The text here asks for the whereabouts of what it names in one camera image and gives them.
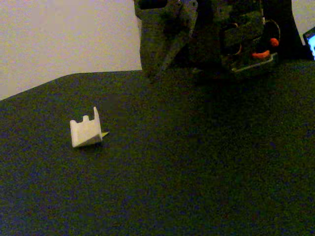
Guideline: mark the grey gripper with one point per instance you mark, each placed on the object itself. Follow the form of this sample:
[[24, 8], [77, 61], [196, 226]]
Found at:
[[172, 46]]

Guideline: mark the small white plastic part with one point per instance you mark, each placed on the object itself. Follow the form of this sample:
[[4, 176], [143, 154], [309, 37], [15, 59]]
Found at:
[[85, 132]]

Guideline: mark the dark blue desk mat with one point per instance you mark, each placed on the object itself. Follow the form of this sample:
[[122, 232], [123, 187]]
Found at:
[[172, 159]]

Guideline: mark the black table clamp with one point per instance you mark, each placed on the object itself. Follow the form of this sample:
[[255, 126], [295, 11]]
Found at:
[[274, 42], [261, 54]]

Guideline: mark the small green marker sticker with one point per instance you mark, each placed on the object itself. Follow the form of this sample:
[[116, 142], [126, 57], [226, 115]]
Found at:
[[105, 133]]

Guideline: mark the laptop screen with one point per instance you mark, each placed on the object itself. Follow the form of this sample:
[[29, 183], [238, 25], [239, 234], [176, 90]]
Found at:
[[310, 43]]

